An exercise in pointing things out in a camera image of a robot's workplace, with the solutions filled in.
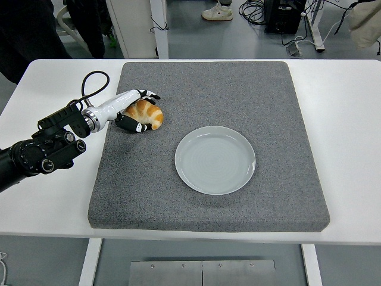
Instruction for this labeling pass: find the grey metal plate with screws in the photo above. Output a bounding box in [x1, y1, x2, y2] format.
[130, 259, 277, 286]

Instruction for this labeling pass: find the golden croissant bread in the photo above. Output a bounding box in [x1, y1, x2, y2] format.
[123, 100, 164, 131]

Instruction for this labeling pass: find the black cable bundle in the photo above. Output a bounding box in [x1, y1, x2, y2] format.
[239, 0, 270, 26]

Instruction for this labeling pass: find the black computer case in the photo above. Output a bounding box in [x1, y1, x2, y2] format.
[264, 0, 307, 34]

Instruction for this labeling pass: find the white desk post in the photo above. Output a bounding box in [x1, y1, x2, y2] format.
[148, 0, 170, 60]

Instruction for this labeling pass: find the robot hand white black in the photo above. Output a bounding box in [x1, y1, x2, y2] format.
[89, 88, 161, 134]

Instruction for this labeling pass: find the white table leg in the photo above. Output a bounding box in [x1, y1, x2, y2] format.
[301, 243, 324, 286]
[77, 238, 104, 286]

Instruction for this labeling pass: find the beige cloth bag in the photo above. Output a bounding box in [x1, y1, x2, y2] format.
[348, 0, 381, 50]

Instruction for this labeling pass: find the white desk leg with foot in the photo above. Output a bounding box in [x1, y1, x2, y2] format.
[303, 0, 326, 53]

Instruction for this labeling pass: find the grey floor pedal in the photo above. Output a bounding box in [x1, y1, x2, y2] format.
[285, 41, 303, 57]

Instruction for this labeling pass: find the person's white shoe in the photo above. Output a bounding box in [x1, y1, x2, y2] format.
[201, 0, 234, 21]

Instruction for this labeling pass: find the grey speckled mat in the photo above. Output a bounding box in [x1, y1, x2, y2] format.
[88, 61, 330, 233]

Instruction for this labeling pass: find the round grey plate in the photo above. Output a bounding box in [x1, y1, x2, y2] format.
[174, 125, 257, 195]

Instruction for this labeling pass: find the person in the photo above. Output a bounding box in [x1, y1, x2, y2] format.
[0, 0, 113, 85]

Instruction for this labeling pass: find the white cabinet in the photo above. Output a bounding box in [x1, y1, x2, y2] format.
[105, 0, 156, 59]

